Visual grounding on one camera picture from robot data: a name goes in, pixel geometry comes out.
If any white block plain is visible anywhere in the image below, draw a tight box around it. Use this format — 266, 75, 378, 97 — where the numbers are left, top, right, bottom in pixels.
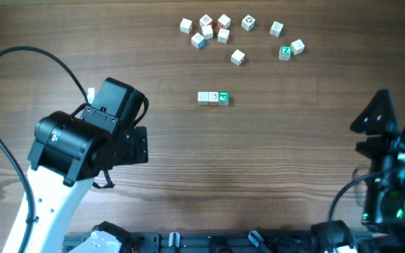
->
179, 18, 193, 34
198, 91, 209, 105

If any white block red 6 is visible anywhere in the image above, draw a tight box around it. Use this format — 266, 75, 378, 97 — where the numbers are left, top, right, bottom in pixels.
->
208, 91, 219, 105

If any white block green top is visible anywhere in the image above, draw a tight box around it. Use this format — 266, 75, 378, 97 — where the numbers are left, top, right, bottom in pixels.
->
218, 92, 230, 105

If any white block red Y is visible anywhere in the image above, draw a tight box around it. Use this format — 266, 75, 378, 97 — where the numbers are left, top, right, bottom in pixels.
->
231, 49, 245, 66

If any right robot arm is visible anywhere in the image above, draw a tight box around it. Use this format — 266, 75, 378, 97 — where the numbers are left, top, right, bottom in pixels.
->
309, 112, 405, 252

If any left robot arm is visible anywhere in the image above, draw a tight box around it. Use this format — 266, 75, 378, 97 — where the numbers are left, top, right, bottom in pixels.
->
4, 78, 149, 252

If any white block left edge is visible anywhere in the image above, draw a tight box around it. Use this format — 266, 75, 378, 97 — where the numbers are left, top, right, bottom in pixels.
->
191, 32, 206, 49

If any white block yellow turtle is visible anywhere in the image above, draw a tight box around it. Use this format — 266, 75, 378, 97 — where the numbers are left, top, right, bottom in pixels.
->
290, 39, 305, 55

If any white block green Z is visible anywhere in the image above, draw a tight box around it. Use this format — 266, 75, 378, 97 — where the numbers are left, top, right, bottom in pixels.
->
278, 46, 292, 60

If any white block animal picture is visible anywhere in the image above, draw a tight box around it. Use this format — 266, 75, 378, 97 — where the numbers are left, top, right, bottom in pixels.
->
201, 25, 214, 39

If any white block red side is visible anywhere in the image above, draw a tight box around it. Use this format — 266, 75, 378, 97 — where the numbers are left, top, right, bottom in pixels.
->
199, 14, 213, 27

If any white block red A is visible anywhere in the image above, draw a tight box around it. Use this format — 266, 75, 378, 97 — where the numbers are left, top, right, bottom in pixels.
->
217, 28, 230, 44

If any white block blue X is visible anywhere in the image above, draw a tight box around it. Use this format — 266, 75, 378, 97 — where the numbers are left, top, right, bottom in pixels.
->
269, 21, 283, 37

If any white block green J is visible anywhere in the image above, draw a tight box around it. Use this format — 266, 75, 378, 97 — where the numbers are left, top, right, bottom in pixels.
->
242, 15, 256, 31

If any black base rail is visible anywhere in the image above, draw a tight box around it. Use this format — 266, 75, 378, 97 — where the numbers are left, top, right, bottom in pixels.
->
61, 230, 375, 253

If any white block red frame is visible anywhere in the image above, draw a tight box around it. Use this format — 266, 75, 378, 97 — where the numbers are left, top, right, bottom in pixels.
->
217, 14, 231, 30

